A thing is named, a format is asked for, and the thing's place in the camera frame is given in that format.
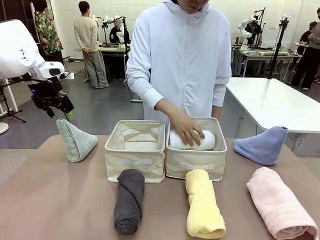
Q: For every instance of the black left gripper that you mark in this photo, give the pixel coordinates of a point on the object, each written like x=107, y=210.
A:
x=55, y=101

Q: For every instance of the green cone-folded towel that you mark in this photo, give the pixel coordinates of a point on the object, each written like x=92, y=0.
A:
x=75, y=142

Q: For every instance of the dark grey towel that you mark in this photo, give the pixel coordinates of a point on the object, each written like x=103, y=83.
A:
x=130, y=200

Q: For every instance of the white towel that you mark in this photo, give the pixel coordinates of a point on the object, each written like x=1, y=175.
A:
x=208, y=143

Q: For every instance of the yellow towel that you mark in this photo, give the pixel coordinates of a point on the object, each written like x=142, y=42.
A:
x=202, y=205

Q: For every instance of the blue cone-folded towel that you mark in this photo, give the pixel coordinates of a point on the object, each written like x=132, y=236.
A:
x=265, y=147

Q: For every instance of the pink towel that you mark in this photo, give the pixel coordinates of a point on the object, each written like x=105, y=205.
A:
x=277, y=205

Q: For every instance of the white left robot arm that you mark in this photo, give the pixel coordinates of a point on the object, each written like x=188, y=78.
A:
x=15, y=50

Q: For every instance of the person's right forearm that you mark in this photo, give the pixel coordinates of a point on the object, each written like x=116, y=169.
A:
x=167, y=110

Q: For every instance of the person's left forearm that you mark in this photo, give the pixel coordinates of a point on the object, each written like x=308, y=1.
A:
x=218, y=100

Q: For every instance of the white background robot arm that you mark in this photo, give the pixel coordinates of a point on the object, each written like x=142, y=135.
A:
x=243, y=35
x=107, y=18

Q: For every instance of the person's right hand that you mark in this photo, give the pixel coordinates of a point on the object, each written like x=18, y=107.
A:
x=186, y=130

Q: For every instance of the low black tripod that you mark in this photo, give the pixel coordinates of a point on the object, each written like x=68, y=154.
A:
x=10, y=113

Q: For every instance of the round white floor base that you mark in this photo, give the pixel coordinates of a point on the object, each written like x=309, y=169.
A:
x=3, y=128

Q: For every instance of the wooden background work table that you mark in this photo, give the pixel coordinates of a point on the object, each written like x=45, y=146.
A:
x=110, y=49

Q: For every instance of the person in floral dress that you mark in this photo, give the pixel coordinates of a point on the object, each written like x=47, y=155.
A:
x=48, y=32

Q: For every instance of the person in beige sweater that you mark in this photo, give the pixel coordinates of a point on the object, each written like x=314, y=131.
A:
x=86, y=32

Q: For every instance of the beige fabric storage bin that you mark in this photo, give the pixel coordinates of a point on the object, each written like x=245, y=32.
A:
x=135, y=162
x=197, y=165

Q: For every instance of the seated person in black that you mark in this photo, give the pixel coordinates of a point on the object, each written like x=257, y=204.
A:
x=115, y=33

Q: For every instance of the person in white hoodie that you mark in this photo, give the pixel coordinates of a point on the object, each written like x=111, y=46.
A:
x=185, y=62

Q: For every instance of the grey background work table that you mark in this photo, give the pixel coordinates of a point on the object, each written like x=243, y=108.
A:
x=252, y=53

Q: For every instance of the large white table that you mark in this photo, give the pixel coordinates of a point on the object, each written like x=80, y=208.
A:
x=270, y=100

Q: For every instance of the tall black tripod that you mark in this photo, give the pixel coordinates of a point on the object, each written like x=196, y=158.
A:
x=277, y=47

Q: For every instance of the person in black clothes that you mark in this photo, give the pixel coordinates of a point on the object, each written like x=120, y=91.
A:
x=303, y=62

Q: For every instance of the person in grey top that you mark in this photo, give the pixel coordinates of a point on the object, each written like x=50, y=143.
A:
x=317, y=37

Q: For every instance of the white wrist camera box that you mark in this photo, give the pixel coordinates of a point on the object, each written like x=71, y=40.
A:
x=50, y=70

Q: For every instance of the white table frame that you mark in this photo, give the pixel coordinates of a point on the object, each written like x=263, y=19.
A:
x=13, y=97

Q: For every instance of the black camera stand frame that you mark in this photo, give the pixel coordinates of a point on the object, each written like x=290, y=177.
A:
x=262, y=27

